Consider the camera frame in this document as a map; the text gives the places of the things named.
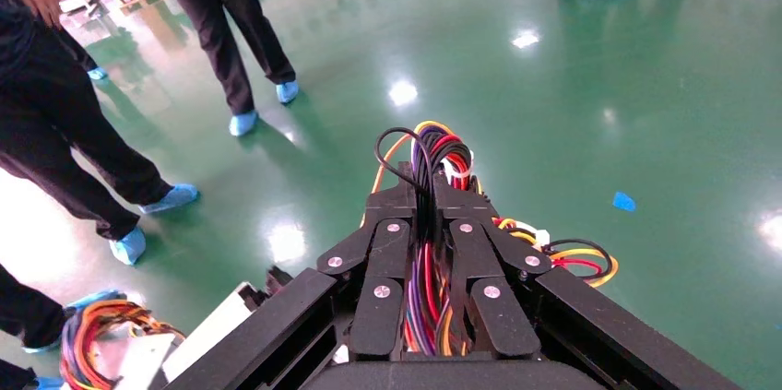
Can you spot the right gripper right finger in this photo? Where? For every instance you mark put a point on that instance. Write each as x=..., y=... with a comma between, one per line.
x=473, y=253

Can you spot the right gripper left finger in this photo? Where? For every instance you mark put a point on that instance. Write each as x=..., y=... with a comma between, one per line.
x=391, y=253

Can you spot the blue scrap of paper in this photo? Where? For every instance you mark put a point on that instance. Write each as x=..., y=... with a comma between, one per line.
x=624, y=201

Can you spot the silver power supply black connector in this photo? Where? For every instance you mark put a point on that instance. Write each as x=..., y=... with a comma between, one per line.
x=208, y=326

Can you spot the person in black trousers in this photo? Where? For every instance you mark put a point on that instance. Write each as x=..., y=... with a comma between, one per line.
x=98, y=74
x=24, y=314
x=214, y=21

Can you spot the person black shirt white hem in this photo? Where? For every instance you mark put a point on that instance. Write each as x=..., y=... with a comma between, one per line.
x=49, y=118

